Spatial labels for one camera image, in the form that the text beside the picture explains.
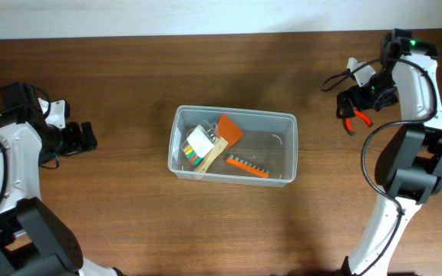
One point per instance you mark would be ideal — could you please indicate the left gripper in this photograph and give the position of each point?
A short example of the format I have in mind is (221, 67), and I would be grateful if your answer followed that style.
(77, 143)

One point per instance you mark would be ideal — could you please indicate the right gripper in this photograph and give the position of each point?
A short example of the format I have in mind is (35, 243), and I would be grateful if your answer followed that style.
(359, 103)

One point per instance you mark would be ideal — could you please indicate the red black pliers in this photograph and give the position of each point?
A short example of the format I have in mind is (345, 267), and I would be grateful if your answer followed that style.
(359, 119)

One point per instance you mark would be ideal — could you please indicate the clear plastic container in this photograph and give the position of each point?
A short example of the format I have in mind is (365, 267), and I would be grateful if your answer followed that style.
(269, 142)

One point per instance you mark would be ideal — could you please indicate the clear case coloured screwdriver bits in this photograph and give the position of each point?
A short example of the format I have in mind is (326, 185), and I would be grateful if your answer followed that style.
(199, 141)

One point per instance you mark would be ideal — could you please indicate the orange scraper wooden handle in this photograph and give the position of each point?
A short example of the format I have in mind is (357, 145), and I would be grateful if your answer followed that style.
(228, 134)

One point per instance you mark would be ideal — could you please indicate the orange socket rail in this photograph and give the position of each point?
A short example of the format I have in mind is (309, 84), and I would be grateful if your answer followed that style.
(247, 166)

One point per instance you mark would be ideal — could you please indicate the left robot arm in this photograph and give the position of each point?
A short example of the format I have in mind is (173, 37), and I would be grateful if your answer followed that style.
(33, 240)

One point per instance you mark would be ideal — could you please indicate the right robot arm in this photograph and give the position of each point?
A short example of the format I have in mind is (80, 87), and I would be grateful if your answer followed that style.
(400, 160)

